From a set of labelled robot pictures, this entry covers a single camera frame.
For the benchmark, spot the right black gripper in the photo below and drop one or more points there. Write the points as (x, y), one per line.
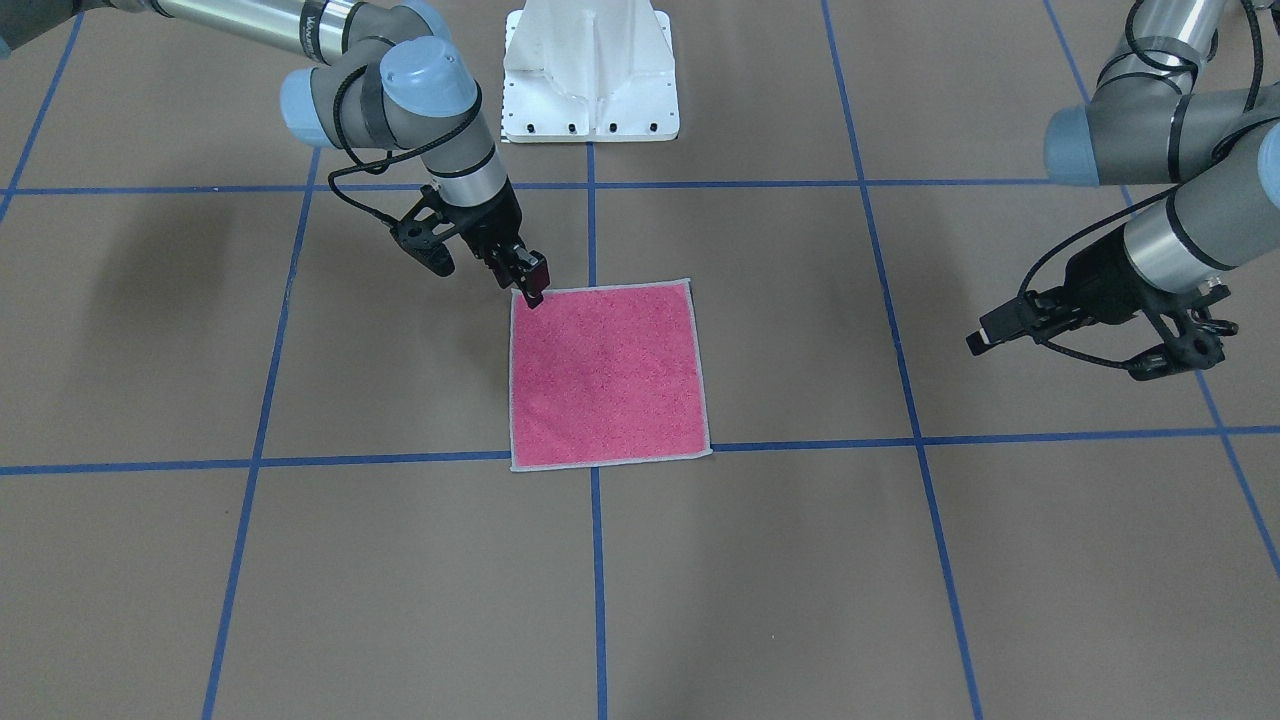
(493, 226)

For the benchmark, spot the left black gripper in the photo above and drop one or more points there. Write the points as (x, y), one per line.
(1102, 275)

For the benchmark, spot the pink and grey towel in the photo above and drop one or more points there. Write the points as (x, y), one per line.
(606, 376)

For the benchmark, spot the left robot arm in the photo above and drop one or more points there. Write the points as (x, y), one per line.
(1162, 259)

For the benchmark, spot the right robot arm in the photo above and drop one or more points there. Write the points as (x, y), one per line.
(386, 85)

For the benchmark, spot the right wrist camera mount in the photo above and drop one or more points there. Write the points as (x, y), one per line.
(423, 231)

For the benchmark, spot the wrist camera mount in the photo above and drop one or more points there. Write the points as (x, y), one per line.
(423, 231)
(1190, 336)

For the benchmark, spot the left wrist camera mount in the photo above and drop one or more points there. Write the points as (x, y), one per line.
(1190, 336)

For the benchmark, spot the white pedestal base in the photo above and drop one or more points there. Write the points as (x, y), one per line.
(589, 72)

